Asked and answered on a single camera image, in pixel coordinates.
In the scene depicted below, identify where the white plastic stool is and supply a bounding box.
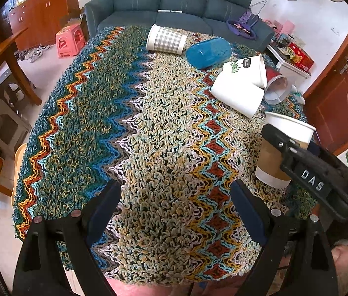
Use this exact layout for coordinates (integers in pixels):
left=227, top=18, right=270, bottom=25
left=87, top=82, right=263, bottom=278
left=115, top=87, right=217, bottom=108
left=0, top=99, right=32, bottom=148

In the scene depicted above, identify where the grey checked cup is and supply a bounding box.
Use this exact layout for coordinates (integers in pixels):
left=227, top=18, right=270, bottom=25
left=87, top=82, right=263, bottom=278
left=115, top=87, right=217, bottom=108
left=146, top=24, right=188, bottom=55

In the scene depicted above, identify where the plain white paper cup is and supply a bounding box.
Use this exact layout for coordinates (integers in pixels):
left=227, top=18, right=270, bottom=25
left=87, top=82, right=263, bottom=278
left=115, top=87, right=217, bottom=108
left=211, top=72, right=265, bottom=119

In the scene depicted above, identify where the pile of shoes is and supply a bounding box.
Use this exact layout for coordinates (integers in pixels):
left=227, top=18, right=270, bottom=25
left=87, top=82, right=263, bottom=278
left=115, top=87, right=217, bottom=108
left=17, top=44, right=51, bottom=63

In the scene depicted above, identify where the white side table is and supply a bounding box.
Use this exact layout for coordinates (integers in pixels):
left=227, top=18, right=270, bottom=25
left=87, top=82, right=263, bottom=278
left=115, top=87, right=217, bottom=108
left=268, top=43, right=311, bottom=88

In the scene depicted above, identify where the white cup with brown sleeve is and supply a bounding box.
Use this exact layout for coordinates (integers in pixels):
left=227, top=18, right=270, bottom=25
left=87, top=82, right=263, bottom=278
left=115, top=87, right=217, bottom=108
left=255, top=111, right=316, bottom=188

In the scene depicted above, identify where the purple hoop toy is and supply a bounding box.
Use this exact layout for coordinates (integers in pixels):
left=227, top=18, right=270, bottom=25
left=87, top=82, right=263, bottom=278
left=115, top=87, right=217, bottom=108
left=227, top=9, right=259, bottom=39

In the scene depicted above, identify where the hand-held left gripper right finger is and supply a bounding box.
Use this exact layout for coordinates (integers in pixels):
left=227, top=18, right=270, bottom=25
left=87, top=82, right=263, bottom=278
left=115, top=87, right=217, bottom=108
left=231, top=179, right=338, bottom=296

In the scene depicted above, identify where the zigzag woven rug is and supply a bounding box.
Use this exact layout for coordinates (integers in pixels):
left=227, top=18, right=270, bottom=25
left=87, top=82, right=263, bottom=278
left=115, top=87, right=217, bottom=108
left=12, top=25, right=319, bottom=286

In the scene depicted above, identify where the red paper cup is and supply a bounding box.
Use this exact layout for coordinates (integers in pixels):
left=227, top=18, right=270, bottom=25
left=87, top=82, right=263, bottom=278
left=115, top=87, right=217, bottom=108
left=263, top=66, right=290, bottom=105

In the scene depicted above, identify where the wooden table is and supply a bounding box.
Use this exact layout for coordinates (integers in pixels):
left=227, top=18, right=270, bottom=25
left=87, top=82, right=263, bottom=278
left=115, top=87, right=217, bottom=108
left=0, top=28, right=43, bottom=105

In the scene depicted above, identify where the pink plastic stool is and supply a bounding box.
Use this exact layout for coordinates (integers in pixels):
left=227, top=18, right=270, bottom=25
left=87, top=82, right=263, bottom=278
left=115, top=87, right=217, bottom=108
left=55, top=24, right=87, bottom=58

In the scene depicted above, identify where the yellow wooden chair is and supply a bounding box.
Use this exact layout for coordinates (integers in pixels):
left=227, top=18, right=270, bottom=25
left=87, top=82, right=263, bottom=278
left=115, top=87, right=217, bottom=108
left=11, top=143, right=28, bottom=198

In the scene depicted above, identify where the blue plastic cup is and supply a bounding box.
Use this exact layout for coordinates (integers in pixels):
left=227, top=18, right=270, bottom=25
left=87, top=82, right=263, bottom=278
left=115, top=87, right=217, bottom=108
left=186, top=38, right=232, bottom=69

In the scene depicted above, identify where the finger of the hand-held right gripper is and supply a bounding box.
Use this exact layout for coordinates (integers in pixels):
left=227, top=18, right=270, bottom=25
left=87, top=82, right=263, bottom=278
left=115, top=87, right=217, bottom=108
left=262, top=124, right=348, bottom=222
left=308, top=140, right=348, bottom=173

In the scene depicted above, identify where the red box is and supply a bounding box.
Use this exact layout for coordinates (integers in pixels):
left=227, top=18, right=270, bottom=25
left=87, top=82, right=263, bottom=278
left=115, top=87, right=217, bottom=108
left=288, top=41, right=314, bottom=70

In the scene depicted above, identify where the white cup with leaf print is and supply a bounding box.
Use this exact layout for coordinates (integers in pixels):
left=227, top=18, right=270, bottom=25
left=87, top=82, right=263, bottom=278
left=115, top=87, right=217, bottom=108
left=223, top=55, right=267, bottom=89

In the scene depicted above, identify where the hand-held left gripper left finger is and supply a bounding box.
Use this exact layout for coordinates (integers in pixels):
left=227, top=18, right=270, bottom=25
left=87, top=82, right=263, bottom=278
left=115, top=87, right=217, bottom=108
left=13, top=179, right=122, bottom=296

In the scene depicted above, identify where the wooden door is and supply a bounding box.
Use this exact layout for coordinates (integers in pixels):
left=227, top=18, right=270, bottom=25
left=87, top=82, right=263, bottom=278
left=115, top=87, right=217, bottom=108
left=303, top=18, right=348, bottom=155

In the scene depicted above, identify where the wooden cabinet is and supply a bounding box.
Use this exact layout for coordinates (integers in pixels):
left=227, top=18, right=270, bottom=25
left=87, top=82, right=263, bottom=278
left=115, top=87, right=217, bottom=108
left=7, top=0, right=79, bottom=51

